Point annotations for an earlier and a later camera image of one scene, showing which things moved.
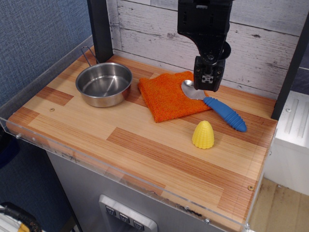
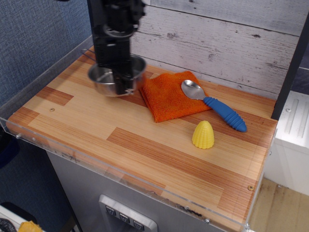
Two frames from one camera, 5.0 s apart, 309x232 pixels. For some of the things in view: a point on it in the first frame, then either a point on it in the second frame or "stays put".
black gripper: x=207 y=76 -> x=114 y=53
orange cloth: x=165 y=97 stays put
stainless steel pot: x=103 y=84 -> x=103 y=77
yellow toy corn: x=203 y=136 stays put
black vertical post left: x=98 y=14 stays put
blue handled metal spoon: x=188 y=87 stays put
